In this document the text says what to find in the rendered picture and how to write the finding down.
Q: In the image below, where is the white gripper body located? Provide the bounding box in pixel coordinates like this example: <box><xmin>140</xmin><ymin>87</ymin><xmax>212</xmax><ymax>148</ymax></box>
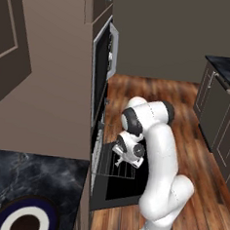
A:
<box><xmin>111</xmin><ymin>143</ymin><xmax>146</xmax><ymax>170</ymax></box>

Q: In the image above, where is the black oven door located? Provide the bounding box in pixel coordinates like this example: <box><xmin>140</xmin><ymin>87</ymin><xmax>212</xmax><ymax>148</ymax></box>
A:
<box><xmin>88</xmin><ymin>137</ymin><xmax>153</xmax><ymax>216</ymax></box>

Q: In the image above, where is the black silver-framed microwave oven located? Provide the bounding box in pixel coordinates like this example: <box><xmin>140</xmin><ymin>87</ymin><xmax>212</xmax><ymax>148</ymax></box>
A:
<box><xmin>86</xmin><ymin>13</ymin><xmax>122</xmax><ymax>130</ymax></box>

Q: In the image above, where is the grey cupboard run, black top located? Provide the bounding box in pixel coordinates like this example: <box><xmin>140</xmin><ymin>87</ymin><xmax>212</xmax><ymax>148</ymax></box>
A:
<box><xmin>186</xmin><ymin>54</ymin><xmax>230</xmax><ymax>198</ymax></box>

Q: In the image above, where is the blue and white plate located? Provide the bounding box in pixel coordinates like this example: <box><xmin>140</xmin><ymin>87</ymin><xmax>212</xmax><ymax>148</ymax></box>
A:
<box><xmin>0</xmin><ymin>191</ymin><xmax>63</xmax><ymax>230</ymax></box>

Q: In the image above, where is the tall brown cupboard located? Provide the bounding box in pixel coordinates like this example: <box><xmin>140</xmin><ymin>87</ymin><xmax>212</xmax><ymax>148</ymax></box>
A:
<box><xmin>0</xmin><ymin>0</ymin><xmax>104</xmax><ymax>162</ymax></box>

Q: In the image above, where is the wire oven rack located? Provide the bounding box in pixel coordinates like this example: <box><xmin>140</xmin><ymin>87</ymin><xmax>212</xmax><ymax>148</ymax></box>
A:
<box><xmin>94</xmin><ymin>146</ymin><xmax>138</xmax><ymax>181</ymax></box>

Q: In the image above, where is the black wall oven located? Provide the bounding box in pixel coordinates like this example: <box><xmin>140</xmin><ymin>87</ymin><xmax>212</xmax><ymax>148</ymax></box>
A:
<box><xmin>85</xmin><ymin>95</ymin><xmax>109</xmax><ymax>214</ymax></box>

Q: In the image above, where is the brown wall cupboard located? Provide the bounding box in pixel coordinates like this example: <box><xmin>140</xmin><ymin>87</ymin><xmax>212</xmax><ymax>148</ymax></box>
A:
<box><xmin>82</xmin><ymin>0</ymin><xmax>114</xmax><ymax>26</ymax></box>

